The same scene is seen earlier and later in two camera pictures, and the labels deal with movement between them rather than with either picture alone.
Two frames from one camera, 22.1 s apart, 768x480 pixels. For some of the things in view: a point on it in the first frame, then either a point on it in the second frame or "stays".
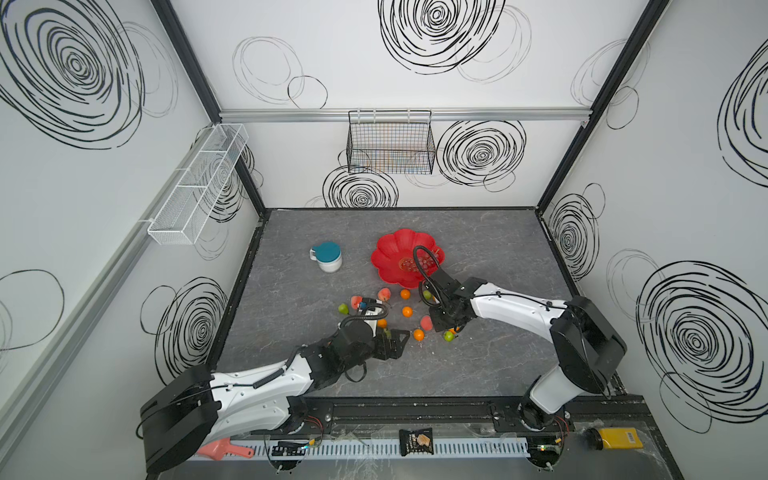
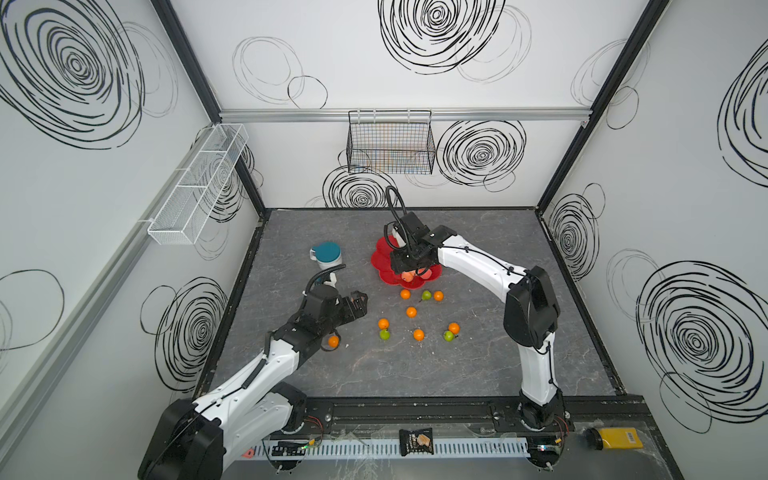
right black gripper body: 444,312 to 408,263
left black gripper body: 383,344 to 346,308
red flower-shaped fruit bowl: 406,257 stays
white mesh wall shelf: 178,219 stays
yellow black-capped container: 613,438 stays
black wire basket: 391,141 stays
